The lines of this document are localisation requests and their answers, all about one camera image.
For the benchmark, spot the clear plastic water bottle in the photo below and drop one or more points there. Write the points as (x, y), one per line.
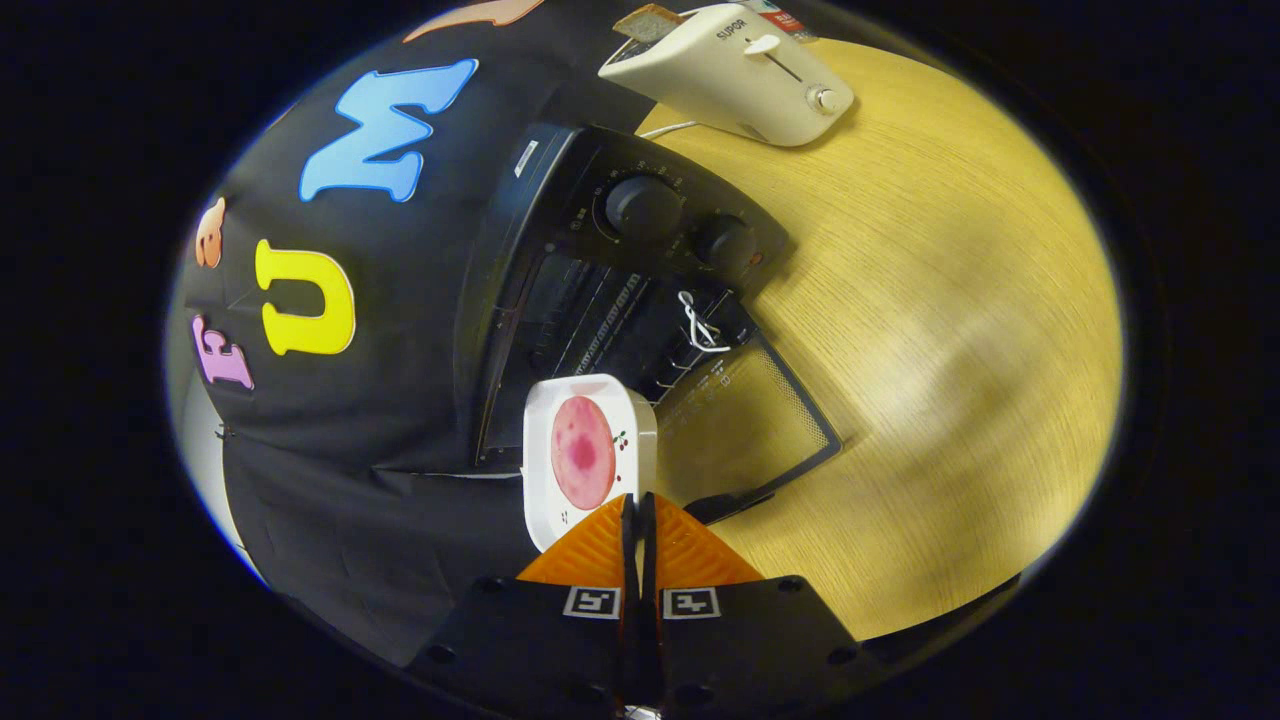
(790, 22)

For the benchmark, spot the toasted bread slice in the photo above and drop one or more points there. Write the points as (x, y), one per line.
(648, 20)

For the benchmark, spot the black backdrop cloth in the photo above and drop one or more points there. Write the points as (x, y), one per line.
(350, 500)

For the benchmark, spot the black toaster oven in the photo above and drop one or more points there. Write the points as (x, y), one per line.
(640, 210)

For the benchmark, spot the pink ham slice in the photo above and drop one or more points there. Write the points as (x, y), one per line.
(582, 450)

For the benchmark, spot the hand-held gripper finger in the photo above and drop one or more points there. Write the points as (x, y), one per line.
(629, 580)
(649, 580)

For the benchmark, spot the white bread toaster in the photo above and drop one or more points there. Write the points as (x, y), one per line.
(720, 85)

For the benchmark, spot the white square plate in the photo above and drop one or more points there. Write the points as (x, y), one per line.
(538, 490)

